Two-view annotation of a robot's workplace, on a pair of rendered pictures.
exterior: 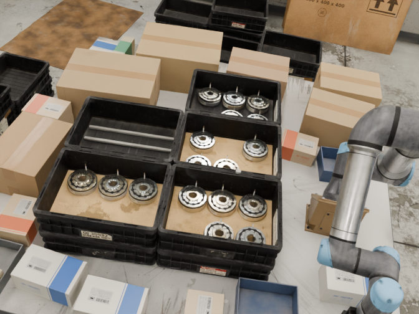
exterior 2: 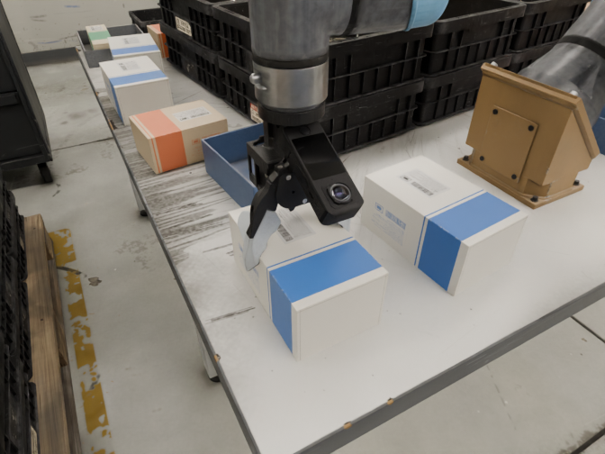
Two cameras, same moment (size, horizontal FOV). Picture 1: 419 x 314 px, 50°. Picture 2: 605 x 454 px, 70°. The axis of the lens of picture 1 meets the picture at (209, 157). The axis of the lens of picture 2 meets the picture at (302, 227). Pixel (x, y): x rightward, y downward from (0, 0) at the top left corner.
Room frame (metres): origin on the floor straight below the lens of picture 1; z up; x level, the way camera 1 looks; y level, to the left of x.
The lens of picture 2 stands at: (0.36, -0.88, 1.14)
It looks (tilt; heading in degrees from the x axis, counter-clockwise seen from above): 38 degrees down; 56
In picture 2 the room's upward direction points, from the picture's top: straight up
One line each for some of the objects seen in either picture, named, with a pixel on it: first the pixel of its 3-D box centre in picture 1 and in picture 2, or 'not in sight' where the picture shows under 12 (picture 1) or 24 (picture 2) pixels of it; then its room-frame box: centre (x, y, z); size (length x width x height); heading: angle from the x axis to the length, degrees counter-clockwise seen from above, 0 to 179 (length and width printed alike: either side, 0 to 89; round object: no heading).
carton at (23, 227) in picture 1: (21, 220); (177, 38); (0.88, 0.63, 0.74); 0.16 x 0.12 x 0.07; 177
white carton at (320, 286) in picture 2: not in sight; (302, 266); (0.59, -0.53, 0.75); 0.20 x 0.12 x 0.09; 84
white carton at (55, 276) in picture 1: (51, 275); (136, 60); (0.68, 0.45, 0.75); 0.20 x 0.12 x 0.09; 80
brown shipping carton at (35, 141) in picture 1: (32, 156); not in sight; (1.15, 0.69, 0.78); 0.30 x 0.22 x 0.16; 172
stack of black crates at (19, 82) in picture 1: (15, 98); not in sight; (1.98, 1.20, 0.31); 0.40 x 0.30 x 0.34; 174
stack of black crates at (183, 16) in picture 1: (184, 30); not in sight; (3.05, 0.34, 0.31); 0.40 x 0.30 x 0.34; 84
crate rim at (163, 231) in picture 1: (223, 205); (315, 19); (0.94, -0.07, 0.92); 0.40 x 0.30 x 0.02; 90
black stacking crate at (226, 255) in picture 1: (221, 214); (315, 44); (0.94, -0.07, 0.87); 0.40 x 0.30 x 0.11; 90
